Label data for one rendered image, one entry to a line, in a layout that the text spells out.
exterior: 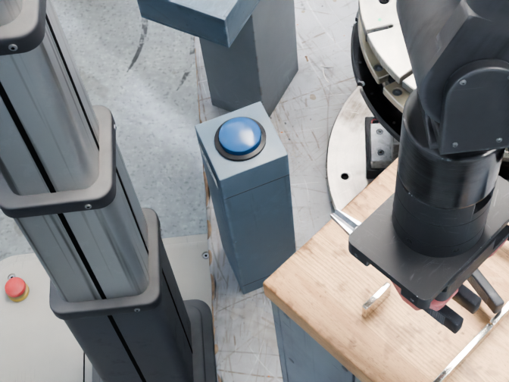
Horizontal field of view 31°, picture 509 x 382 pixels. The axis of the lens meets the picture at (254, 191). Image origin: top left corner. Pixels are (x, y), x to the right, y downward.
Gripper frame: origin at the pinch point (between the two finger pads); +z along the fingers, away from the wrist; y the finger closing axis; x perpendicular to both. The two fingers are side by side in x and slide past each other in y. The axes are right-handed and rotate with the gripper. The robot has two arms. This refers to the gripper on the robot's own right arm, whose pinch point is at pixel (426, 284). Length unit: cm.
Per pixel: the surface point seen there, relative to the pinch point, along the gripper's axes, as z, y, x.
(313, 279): 9.2, -1.8, 9.5
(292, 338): 17.7, -4.3, 9.9
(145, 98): 113, 44, 111
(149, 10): 11.1, 10.2, 44.6
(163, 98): 113, 47, 108
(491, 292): 6.2, 5.7, -2.4
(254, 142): 11.0, 5.6, 24.0
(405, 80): 5.7, 17.1, 15.9
